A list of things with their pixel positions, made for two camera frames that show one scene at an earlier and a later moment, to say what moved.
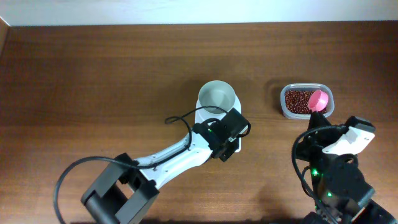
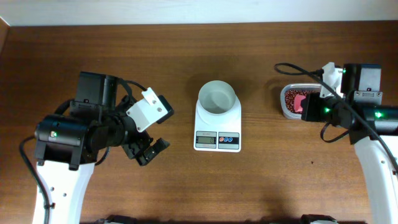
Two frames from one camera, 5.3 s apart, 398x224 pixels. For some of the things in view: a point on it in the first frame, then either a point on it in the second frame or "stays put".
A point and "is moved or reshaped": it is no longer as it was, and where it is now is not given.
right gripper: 319,130 -> 310,107
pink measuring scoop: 318,100 is moved or reshaped
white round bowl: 216,93 stays put
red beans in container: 297,102 stays put
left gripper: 231,149 -> 144,158
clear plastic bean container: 306,86 stays put
